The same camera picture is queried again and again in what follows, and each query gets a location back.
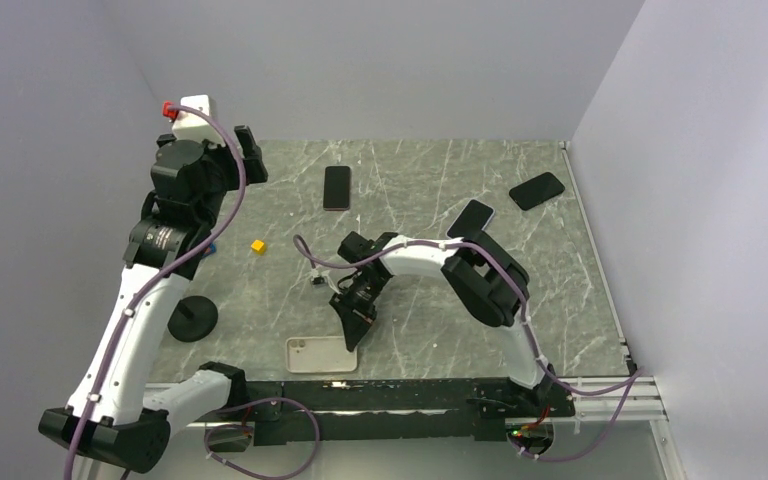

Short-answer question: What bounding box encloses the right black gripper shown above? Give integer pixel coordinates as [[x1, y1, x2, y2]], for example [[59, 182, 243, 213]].
[[330, 273, 389, 351]]

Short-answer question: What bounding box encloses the white phone case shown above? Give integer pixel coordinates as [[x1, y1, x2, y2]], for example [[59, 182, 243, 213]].
[[285, 336, 358, 374]]

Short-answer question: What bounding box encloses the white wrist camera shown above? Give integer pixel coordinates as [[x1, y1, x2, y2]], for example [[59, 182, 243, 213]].
[[310, 268, 340, 293], [162, 94, 225, 146]]

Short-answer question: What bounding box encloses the black base frame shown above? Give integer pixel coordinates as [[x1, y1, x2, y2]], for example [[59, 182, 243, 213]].
[[200, 378, 575, 446]]

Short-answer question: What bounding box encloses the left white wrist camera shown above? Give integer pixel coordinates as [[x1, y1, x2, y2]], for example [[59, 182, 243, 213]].
[[162, 94, 225, 146]]

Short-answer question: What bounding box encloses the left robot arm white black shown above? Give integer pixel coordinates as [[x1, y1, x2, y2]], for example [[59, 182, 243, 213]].
[[38, 125, 268, 477]]

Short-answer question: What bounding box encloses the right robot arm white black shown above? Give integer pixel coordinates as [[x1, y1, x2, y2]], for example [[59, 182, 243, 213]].
[[329, 232, 575, 418]]

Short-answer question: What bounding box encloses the phone in lilac case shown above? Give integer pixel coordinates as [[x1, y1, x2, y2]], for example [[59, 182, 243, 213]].
[[446, 199, 495, 239]]

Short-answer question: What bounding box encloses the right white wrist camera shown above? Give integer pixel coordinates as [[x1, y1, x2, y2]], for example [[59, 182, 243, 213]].
[[310, 268, 340, 293]]

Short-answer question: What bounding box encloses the black phone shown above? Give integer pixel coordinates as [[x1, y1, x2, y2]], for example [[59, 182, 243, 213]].
[[508, 172, 565, 211], [323, 165, 351, 211]]

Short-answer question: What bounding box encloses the small yellow cube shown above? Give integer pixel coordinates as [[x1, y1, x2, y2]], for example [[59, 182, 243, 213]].
[[250, 240, 267, 255]]

